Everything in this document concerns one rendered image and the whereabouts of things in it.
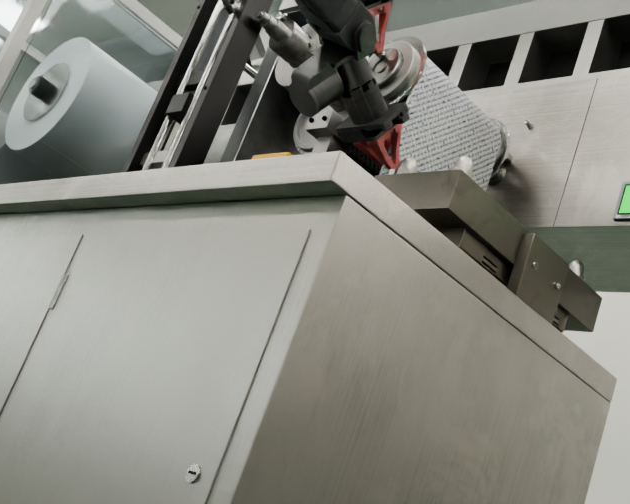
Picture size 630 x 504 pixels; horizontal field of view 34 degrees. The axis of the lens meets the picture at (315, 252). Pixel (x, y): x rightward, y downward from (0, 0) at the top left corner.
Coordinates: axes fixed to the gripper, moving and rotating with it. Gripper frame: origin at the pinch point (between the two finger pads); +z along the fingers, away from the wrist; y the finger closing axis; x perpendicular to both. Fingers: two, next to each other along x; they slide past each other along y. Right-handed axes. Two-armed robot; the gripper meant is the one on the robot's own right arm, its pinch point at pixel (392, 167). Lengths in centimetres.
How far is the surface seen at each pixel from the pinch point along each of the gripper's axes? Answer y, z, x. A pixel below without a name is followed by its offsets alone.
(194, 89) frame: -42.9, -16.6, 3.7
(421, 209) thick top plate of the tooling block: 15.3, -0.2, -12.8
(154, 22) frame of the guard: -103, -20, 45
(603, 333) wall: -128, 193, 197
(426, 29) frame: -39, 1, 63
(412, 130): 0.2, -2.7, 6.9
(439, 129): 0.2, 0.4, 12.7
